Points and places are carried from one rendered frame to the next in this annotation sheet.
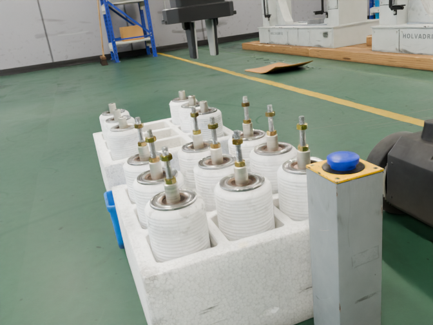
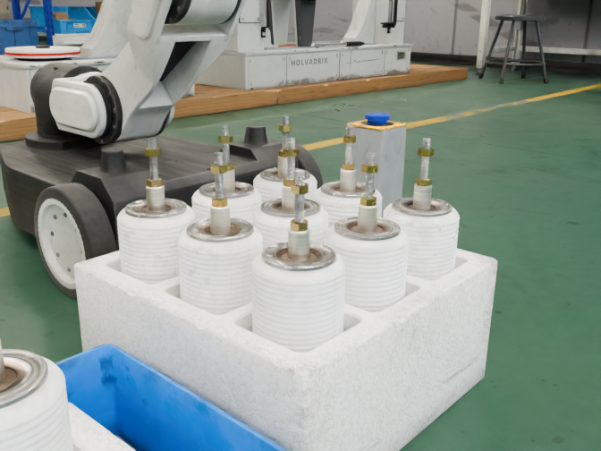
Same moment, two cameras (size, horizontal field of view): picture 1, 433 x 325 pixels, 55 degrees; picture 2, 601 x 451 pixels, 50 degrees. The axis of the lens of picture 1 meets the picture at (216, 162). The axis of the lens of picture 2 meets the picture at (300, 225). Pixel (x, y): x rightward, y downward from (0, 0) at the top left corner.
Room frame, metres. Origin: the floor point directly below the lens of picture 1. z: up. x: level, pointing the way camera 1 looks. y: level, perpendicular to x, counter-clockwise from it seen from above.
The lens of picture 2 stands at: (1.15, 0.67, 0.49)
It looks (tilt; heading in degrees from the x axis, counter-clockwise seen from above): 19 degrees down; 239
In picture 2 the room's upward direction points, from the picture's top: 1 degrees clockwise
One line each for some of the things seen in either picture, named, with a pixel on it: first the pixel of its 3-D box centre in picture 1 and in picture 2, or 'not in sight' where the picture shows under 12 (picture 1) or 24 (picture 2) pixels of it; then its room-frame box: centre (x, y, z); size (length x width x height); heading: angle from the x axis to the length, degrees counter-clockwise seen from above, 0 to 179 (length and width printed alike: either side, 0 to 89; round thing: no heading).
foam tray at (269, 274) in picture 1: (227, 236); (289, 323); (0.75, 0.00, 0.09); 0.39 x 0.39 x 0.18; 18
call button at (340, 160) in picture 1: (343, 162); (376, 120); (0.50, -0.16, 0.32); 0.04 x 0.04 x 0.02
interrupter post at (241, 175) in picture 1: (241, 175); (348, 181); (0.64, -0.04, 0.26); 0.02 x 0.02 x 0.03
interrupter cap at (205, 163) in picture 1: (217, 162); (291, 208); (0.75, 0.00, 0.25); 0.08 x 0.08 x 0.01
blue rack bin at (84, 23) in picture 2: not in sight; (63, 19); (-0.12, -5.29, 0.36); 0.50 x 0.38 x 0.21; 107
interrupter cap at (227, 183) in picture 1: (241, 182); (347, 190); (0.64, -0.04, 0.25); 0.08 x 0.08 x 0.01
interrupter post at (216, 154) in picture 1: (216, 155); (291, 198); (0.75, 0.00, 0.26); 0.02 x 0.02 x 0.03
